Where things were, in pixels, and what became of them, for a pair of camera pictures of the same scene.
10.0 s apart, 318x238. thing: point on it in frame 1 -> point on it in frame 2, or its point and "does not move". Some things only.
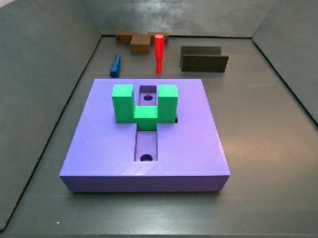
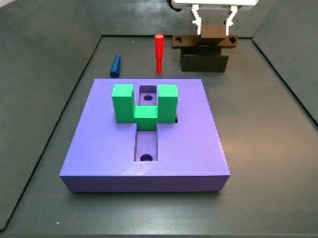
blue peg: [113, 71] does not move
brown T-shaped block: [140, 42] -> [212, 37]
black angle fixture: [203, 59] does not move
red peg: [159, 52] does not move
